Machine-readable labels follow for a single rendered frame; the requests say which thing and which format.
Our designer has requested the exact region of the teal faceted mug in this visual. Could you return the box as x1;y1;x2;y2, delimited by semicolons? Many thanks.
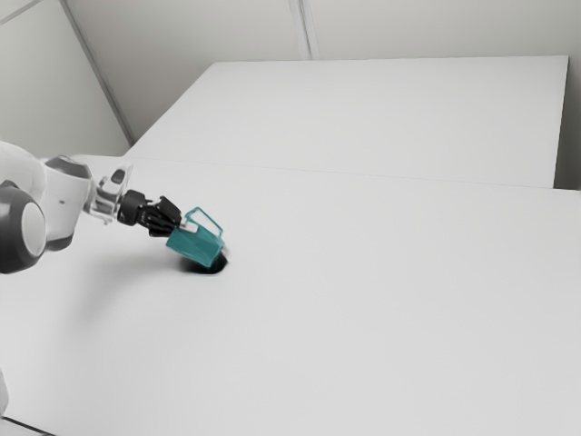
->
164;205;227;269

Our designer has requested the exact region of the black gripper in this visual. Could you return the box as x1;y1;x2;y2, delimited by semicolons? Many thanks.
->
116;189;201;238

